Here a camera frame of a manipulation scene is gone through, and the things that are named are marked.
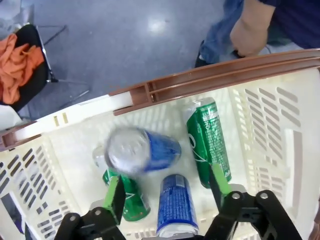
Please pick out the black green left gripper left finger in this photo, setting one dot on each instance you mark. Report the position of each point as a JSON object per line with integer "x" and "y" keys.
{"x": 115, "y": 197}

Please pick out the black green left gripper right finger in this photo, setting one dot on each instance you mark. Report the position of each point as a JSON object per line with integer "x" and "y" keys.
{"x": 225, "y": 200}

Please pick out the green drink can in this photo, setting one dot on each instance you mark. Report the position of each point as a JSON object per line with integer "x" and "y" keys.
{"x": 207, "y": 140}
{"x": 136, "y": 206}

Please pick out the blue white drink can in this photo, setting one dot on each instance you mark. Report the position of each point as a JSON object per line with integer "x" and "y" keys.
{"x": 160, "y": 150}
{"x": 175, "y": 205}

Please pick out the navy sleeved right forearm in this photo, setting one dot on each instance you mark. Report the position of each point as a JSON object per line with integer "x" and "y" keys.
{"x": 295, "y": 22}

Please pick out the cream basket with brown rim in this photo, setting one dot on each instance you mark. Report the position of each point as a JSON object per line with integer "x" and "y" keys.
{"x": 225, "y": 72}

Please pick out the person's right hand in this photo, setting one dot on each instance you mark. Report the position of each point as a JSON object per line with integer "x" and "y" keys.
{"x": 250, "y": 35}

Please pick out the black chair with metal legs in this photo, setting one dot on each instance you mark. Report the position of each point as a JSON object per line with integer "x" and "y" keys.
{"x": 37, "y": 80}

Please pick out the person in navy jacket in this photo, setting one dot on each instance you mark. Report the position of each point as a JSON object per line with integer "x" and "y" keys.
{"x": 220, "y": 37}

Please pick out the orange cloth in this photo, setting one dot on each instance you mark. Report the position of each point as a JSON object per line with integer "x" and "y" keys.
{"x": 15, "y": 65}

